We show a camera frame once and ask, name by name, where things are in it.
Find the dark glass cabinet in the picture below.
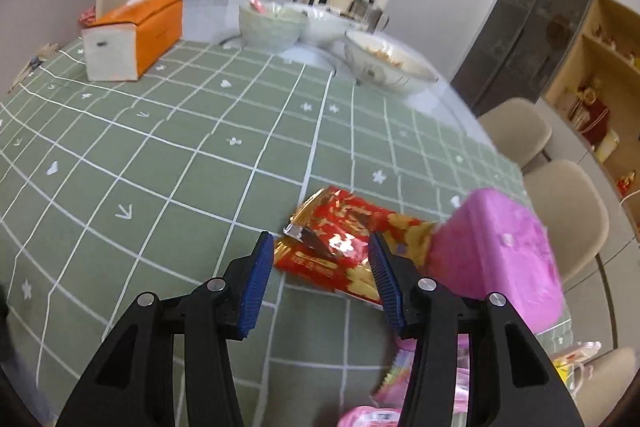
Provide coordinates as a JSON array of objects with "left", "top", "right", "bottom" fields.
[{"left": 450, "top": 0, "right": 606, "bottom": 118}]

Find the wooden wall shelf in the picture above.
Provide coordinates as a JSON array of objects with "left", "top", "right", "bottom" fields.
[{"left": 542, "top": 0, "right": 640, "bottom": 218}]

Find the orange white tissue box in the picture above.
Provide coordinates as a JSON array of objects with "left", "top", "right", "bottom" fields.
[{"left": 81, "top": 0, "right": 184, "bottom": 82}]

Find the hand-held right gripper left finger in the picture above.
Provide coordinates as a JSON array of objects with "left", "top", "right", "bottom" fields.
[{"left": 56, "top": 231, "right": 276, "bottom": 427}]

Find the light green bowl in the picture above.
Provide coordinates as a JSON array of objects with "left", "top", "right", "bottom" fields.
[{"left": 238, "top": 2, "right": 308, "bottom": 54}]

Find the red gold snack packet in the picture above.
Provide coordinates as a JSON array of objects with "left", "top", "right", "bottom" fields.
[{"left": 272, "top": 186, "right": 436, "bottom": 305}]

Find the cream tumbler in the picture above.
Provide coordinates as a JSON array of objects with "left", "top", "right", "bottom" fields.
[{"left": 595, "top": 132, "right": 621, "bottom": 162}]

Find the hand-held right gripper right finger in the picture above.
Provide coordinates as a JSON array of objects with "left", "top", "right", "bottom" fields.
[{"left": 367, "top": 232, "right": 586, "bottom": 427}]

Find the green checked tablecloth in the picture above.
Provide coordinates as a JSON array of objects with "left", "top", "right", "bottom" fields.
[{"left": 0, "top": 39, "right": 573, "bottom": 427}]

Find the pink plastic toy box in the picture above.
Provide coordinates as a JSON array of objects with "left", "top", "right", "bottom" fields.
[{"left": 430, "top": 187, "right": 566, "bottom": 333}]

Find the large patterned white bowl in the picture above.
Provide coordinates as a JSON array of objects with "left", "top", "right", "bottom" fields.
[{"left": 344, "top": 29, "right": 440, "bottom": 98}]

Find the pink snack wrapper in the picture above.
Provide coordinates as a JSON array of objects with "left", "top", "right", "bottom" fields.
[
  {"left": 337, "top": 404, "right": 403, "bottom": 427},
  {"left": 375, "top": 337, "right": 418, "bottom": 408}
]

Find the flower bouquet red bag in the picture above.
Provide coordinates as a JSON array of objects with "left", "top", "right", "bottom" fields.
[{"left": 570, "top": 77, "right": 611, "bottom": 148}]

